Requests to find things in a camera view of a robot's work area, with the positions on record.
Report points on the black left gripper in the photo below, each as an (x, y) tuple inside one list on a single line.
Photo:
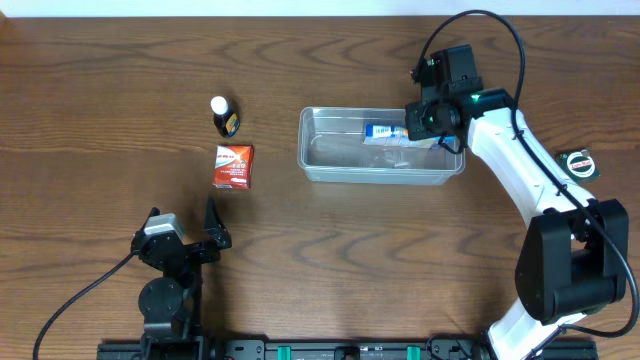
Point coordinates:
[(187, 250)]

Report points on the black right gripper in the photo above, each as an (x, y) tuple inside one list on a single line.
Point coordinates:
[(415, 126)]

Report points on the blue Kool Fever box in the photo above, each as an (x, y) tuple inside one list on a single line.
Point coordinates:
[(395, 136)]

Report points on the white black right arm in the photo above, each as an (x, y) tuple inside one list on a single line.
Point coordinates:
[(573, 261)]

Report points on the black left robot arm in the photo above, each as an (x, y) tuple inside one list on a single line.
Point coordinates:
[(171, 303)]

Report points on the clear plastic container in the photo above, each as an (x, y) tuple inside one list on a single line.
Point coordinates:
[(331, 149)]

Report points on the red medicine box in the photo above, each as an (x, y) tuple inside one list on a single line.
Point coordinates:
[(233, 167)]

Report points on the dark bottle white cap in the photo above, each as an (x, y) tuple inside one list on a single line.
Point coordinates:
[(225, 117)]

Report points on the green round tin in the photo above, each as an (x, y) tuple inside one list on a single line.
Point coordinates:
[(578, 165)]

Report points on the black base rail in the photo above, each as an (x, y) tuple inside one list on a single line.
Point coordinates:
[(431, 349)]

